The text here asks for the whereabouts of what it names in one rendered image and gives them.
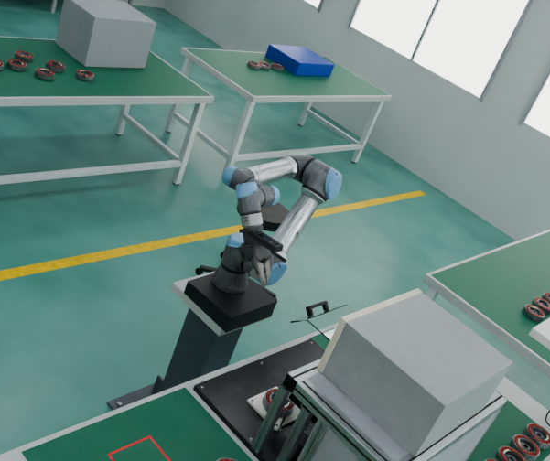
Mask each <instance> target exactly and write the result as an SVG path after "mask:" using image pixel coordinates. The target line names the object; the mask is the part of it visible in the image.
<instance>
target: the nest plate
mask: <svg viewBox="0 0 550 461"><path fill-rule="evenodd" d="M264 394H265V392H262V393H260V394H258V395H256V396H254V397H252V398H250V399H248V400H247V402H248V403H249V404H250V405H251V406H252V407H253V408H254V409H255V410H256V411H257V412H258V413H259V414H260V415H261V416H262V417H263V418H265V416H266V414H267V411H266V410H265V408H264V406H263V404H262V399H263V397H264ZM299 412H300V409H299V408H298V407H297V406H296V405H295V407H294V410H293V412H292V413H291V414H290V415H289V416H287V417H286V418H285V420H284V422H283V424H282V426H281V428H283V427H285V426H286V425H288V424H290V423H292V422H294V421H295V420H296V419H297V417H298V415H299ZM282 419H283V417H282V418H280V417H278V420H277V422H276V424H275V427H274V430H275V431H277V429H278V428H279V425H280V423H281V421H282Z"/></svg>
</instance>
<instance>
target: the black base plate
mask: <svg viewBox="0 0 550 461"><path fill-rule="evenodd" d="M324 352H325V350H324V349H323V348H322V347H321V346H319V345H318V344H317V343H316V342H315V341H314V340H313V339H312V338H311V339H309V340H306V341H304V342H301V343H299V344H296V345H295V346H292V347H290V348H286V349H283V350H281V351H278V352H276V353H274V354H272V355H269V356H267V357H264V358H262V359H259V360H256V361H254V362H251V363H249V364H246V365H244V366H241V367H240V368H237V369H235V370H230V371H228V372H225V373H223V374H221V375H219V376H216V377H214V378H211V379H209V380H206V381H203V382H201V383H198V384H196V385H194V388H193V391H194V392H196V393H197V394H198V395H199V397H200V398H201V399H202V400H203V401H204V402H205V403H206V404H207V405H208V406H209V407H210V408H211V409H212V410H213V411H214V412H215V413H216V415H217V416H218V417H219V418H220V419H221V420H222V421H223V422H224V423H225V424H226V425H227V426H228V428H229V429H230V430H231V431H232V432H233V433H234V434H235V435H236V436H237V437H238V438H239V439H240V441H241V442H242V443H243V444H244V445H245V446H246V447H247V448H248V449H249V450H250V451H251V453H252V454H253V455H254V456H255V457H256V458H257V459H258V460H259V461H276V459H277V458H278V456H279V454H280V452H281V450H282V448H283V446H284V444H285V441H286V439H287V437H288V435H289V433H290V431H291V429H292V427H293V425H294V423H295V422H292V423H290V424H288V425H286V426H285V427H283V428H281V431H280V432H278V431H275V430H274V429H273V431H272V433H271V435H270V437H269V439H268V441H267V443H266V445H265V447H264V451H262V452H261V451H260V453H258V454H256V452H255V449H252V445H253V442H254V439H255V437H256V436H257V434H258V432H259V429H260V427H261V425H262V423H263V421H264V418H263V417H262V416H261V415H260V414H259V413H258V412H257V411H256V410H255V409H254V408H253V407H252V406H251V405H250V404H249V403H248V402H247V400H248V399H250V398H252V397H254V396H256V395H258V394H260V393H262V392H265V391H267V390H269V389H272V388H274V387H277V388H278V387H279V385H280V383H282V382H283V381H284V379H285V377H286V374H287V373H288V372H291V371H293V370H296V369H299V368H301V367H303V366H306V365H307V364H309V363H311V362H314V361H316V360H318V359H321V358H322V356H323V354H324ZM303 447H304V446H301V445H300V444H298V445H297V448H296V450H295V452H294V454H293V455H292V457H291V459H290V461H297V459H298V457H299V455H300V453H301V451H302V449H303Z"/></svg>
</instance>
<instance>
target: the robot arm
mask: <svg viewBox="0 0 550 461"><path fill-rule="evenodd" d="M283 178H284V179H294V180H296V181H298V182H300V183H301V184H303V185H302V187H301V191H302V193H301V195H300V196H299V198H298V199H297V201H296V203H295V204H294V206H293V207H292V209H291V210H290V211H289V212H288V214H287V215H286V217H285V219H284V220H283V222H282V223H281V225H280V226H279V228H278V229H277V231H276V232H275V234H274V236H273V237H272V238H271V237H270V236H268V235H267V234H265V233H263V232H262V231H259V230H261V229H263V225H262V224H263V219H262V213H261V208H263V207H270V206H273V205H275V204H276V203H277V202H278V200H279V198H280V194H279V191H278V189H277V188H276V187H275V186H270V185H267V186H266V185H265V184H266V183H270V182H274V181H276V180H280V179H283ZM222 182H223V183H224V184H225V185H227V186H228V187H229V188H232V189H233V190H235V191H236V194H237V195H236V198H237V200H238V206H239V211H240V217H241V223H242V227H243V228H242V229H240V230H239V232H235V233H233V234H231V235H230V236H229V238H228V240H227V242H226V246H225V250H224V253H223V256H222V259H221V264H220V265H219V267H218V268H217V269H216V271H215V272H214V274H213V276H212V282H213V284H214V285H215V286H216V287H217V288H219V289H220V290H222V291H224V292H226V293H231V294H239V293H242V292H244V291H245V290H246V289H247V286H248V274H249V275H250V276H251V277H252V278H254V279H256V280H257V281H258V282H260V283H261V285H262V286H267V285H273V284H275V283H277V282H278V281H279V280H280V279H281V278H282V277H283V276H284V274H285V273H286V268H287V266H286V261H287V257H286V254H287V253H288V251H289V250H290V248H291V247H292V245H293V244H294V242H295V241H296V239H297V237H298V236H299V234H300V233H301V231H302V230H303V229H304V228H305V226H306V225H307V223H308V221H309V220H310V218H311V217H312V215H313V214H314V212H315V211H316V209H317V208H318V206H319V205H320V204H324V203H326V201H327V200H333V199H334V198H335V197H336V196H337V195H338V193H339V191H340V187H341V183H342V176H341V173H340V172H339V171H337V170H335V169H334V168H333V167H330V166H328V165H326V164H324V163H322V162H320V161H319V160H317V159H316V158H314V157H312V156H310V155H286V156H283V157H281V158H280V160H278V161H274V162H270V163H266V164H262V165H259V166H252V167H248V168H245V169H238V167H235V166H229V167H228V168H226V170H225V171H224V173H223V175H222Z"/></svg>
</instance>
